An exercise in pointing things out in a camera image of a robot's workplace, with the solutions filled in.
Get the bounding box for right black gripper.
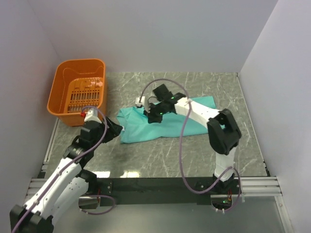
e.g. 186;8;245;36
144;101;167;124

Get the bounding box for teal t shirt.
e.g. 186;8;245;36
117;96;216;144

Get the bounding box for orange plastic basket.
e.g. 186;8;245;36
47;59;108;127

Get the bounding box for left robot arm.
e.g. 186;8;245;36
10;117;123;233

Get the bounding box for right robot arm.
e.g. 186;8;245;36
136;84;242;194

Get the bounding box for black base beam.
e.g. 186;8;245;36
85;177;241;206

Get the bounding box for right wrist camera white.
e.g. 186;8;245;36
135;96;150;113

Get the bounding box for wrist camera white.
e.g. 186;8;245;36
135;96;150;113
80;108;101;123

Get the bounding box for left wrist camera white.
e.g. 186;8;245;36
80;108;101;123

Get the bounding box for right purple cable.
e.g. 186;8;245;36
140;79;241;213

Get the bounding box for purple cable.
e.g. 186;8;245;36
140;79;241;213
11;105;117;233

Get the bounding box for aluminium rail frame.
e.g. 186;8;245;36
25;119;294;233

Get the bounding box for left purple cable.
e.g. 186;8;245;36
11;105;117;233

